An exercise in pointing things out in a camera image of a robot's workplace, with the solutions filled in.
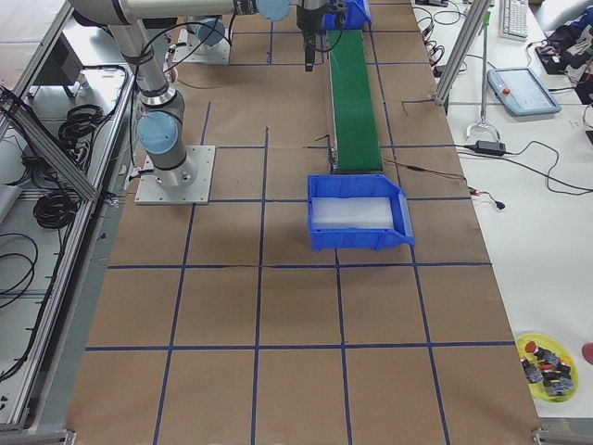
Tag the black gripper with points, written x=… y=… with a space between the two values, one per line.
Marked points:
x=306 y=19

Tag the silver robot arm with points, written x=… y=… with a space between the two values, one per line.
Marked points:
x=160 y=129
x=206 y=32

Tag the yellow plate of buttons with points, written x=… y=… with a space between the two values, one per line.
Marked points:
x=549 y=369

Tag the left blue plastic bin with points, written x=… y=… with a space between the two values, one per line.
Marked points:
x=357 y=15

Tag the blue plastic bin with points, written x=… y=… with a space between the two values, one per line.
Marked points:
x=357 y=15
x=360 y=185

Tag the green conveyor belt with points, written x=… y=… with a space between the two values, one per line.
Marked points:
x=356 y=139

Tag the white foam pad right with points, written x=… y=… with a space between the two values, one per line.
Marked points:
x=351 y=213

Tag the long metal rod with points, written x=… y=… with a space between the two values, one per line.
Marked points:
x=482 y=129

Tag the right blue plastic bin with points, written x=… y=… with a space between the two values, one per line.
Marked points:
x=360 y=185

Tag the black power adapter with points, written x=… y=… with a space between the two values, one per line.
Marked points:
x=490 y=148

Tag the white keyboard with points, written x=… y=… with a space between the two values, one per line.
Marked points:
x=513 y=19

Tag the blue teach pendant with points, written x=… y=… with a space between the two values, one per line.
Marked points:
x=521 y=92

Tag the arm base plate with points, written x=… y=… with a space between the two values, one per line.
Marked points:
x=189 y=50
x=188 y=184

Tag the aluminium frame post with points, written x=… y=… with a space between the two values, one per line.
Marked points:
x=470 y=27

